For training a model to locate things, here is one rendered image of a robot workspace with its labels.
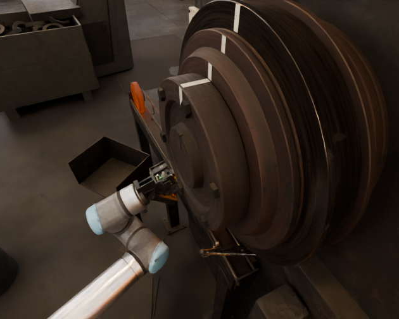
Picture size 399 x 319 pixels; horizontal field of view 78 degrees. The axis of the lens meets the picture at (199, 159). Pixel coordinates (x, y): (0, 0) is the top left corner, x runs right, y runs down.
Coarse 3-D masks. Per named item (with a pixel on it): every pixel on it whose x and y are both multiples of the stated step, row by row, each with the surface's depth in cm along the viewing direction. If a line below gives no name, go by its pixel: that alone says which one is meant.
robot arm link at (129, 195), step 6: (132, 186) 74; (120, 192) 74; (126, 192) 73; (132, 192) 73; (126, 198) 72; (132, 198) 72; (138, 198) 73; (126, 204) 72; (132, 204) 72; (138, 204) 73; (144, 204) 77; (132, 210) 73; (138, 210) 74
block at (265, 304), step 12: (276, 288) 59; (288, 288) 58; (264, 300) 56; (276, 300) 56; (288, 300) 56; (300, 300) 57; (252, 312) 61; (264, 312) 55; (276, 312) 55; (288, 312) 55; (300, 312) 55
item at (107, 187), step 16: (96, 144) 110; (112, 144) 113; (80, 160) 105; (96, 160) 113; (112, 160) 119; (128, 160) 115; (144, 160) 101; (80, 176) 108; (96, 176) 112; (112, 176) 111; (128, 176) 95; (144, 176) 105; (96, 192) 104; (112, 192) 104
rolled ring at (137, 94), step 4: (132, 84) 145; (136, 84) 145; (132, 88) 151; (136, 88) 143; (132, 92) 155; (136, 92) 143; (140, 92) 143; (132, 96) 159; (136, 96) 144; (140, 96) 144; (136, 100) 158; (140, 100) 144; (136, 104) 157; (140, 104) 145; (140, 108) 147; (144, 108) 149; (140, 112) 152
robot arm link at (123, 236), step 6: (132, 216) 83; (132, 222) 82; (138, 222) 83; (126, 228) 79; (132, 228) 80; (114, 234) 79; (120, 234) 80; (126, 234) 79; (120, 240) 81; (126, 240) 79
